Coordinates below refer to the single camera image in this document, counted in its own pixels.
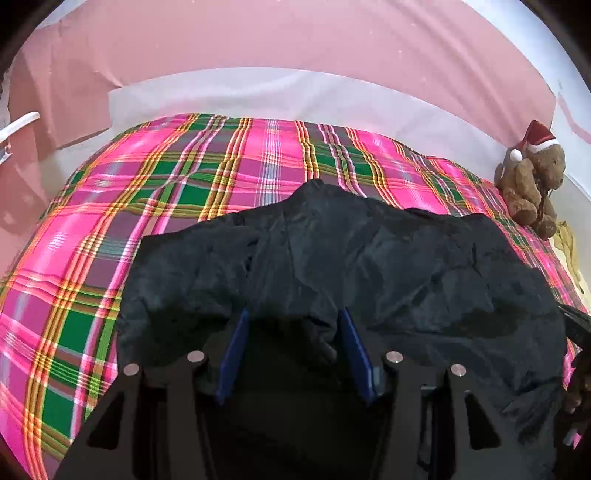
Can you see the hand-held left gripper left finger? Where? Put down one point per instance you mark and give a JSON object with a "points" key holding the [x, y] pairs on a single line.
{"points": [[233, 355]]}

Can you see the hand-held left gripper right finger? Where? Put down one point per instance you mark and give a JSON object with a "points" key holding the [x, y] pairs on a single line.
{"points": [[358, 355]]}

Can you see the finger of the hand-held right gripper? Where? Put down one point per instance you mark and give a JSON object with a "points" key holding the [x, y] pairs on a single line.
{"points": [[579, 325]]}

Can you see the black puffer jacket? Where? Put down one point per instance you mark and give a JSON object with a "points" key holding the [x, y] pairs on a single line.
{"points": [[369, 258]]}

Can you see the yellow cloth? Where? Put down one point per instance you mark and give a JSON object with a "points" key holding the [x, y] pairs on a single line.
{"points": [[567, 240]]}

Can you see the brown teddy bear santa hat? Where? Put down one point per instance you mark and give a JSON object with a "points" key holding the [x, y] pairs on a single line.
{"points": [[526, 184]]}

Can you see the pink green plaid blanket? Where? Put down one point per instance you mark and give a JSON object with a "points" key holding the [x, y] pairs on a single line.
{"points": [[138, 221]]}

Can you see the pink wall sheet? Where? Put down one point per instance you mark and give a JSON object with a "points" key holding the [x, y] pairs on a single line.
{"points": [[295, 41]]}

